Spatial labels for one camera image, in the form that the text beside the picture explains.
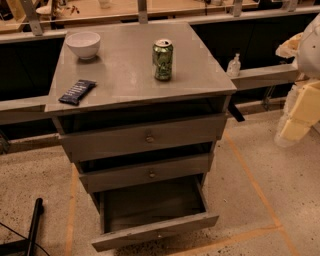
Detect white ceramic bowl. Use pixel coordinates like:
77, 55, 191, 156
66, 32, 101, 59

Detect black stand leg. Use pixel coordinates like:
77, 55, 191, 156
0, 198, 44, 256

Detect grey bottom drawer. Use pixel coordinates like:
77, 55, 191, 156
92, 175, 218, 252

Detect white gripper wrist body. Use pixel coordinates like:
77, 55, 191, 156
289, 80, 320, 128

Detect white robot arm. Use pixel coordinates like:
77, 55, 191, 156
274, 14, 320, 147

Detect green soda can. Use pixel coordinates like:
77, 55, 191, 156
152, 38, 173, 81

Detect clear sanitizer bottle left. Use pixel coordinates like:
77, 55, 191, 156
226, 53, 241, 77

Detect dark blue snack bar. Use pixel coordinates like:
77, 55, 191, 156
59, 79, 96, 106

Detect grey drawer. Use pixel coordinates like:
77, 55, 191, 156
79, 153, 213, 193
92, 175, 218, 252
60, 114, 226, 162

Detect grey top drawer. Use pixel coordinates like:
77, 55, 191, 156
60, 114, 226, 162

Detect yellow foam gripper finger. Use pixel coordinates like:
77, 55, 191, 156
274, 116, 310, 147

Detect grey wooden drawer cabinet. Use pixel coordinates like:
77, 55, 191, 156
44, 21, 238, 214

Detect grey middle drawer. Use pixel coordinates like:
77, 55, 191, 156
79, 153, 213, 193

